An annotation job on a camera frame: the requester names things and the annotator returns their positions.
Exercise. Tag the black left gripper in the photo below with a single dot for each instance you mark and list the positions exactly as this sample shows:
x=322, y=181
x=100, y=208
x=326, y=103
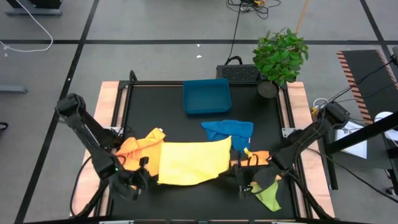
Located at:
x=130, y=183

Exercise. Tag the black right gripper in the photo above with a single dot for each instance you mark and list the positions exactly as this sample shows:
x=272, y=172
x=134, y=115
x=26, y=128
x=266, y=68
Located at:
x=264, y=177

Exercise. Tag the yellow microfiber towel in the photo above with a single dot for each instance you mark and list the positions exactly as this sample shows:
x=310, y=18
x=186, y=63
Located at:
x=192, y=161

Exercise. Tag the blue microfiber towel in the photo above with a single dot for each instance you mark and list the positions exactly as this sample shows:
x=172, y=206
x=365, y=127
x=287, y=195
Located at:
x=230, y=129

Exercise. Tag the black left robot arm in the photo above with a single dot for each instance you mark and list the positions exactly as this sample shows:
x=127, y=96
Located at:
x=81, y=124

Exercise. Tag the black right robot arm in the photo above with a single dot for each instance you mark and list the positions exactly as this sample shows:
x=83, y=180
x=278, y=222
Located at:
x=311, y=130

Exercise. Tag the green microfiber towel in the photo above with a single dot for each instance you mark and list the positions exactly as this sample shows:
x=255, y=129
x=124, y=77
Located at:
x=270, y=199

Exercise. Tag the black support strut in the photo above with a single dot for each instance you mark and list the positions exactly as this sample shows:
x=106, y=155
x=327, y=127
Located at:
x=93, y=199
x=308, y=196

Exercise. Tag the teal plastic bin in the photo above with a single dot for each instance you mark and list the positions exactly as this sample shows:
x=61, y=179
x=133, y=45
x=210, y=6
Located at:
x=206, y=98

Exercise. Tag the light wooden table board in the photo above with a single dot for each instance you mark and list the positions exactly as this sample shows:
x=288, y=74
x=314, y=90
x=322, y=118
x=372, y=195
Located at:
x=107, y=99
x=297, y=99

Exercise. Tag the black plant pot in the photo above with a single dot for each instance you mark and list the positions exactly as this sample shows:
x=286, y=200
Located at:
x=267, y=89

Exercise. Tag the black stand leg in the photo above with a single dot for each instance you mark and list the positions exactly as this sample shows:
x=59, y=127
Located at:
x=331, y=168

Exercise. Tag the black mesh computer case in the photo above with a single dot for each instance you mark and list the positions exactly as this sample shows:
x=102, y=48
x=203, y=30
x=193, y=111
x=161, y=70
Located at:
x=239, y=73

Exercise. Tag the white paper sheet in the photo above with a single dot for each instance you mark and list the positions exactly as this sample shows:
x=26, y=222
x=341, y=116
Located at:
x=354, y=146

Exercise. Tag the green leafy plant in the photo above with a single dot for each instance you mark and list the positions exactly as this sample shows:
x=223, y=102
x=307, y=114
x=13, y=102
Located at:
x=280, y=56

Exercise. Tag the black rig beam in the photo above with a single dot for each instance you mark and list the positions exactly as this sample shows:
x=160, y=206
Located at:
x=360, y=133

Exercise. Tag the white round object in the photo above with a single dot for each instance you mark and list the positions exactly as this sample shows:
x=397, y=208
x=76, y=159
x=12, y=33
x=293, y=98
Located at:
x=381, y=117

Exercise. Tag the grey floor bar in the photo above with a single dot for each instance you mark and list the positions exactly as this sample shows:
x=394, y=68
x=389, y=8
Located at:
x=12, y=89

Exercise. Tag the black mat striped edge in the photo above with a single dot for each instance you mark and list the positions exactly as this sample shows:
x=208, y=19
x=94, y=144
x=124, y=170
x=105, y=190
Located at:
x=363, y=71

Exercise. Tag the grey desk foot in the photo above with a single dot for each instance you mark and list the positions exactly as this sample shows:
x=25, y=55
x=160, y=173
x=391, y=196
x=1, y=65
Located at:
x=34, y=12

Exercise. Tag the black table frame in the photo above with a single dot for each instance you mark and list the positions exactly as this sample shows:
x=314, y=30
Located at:
x=155, y=83

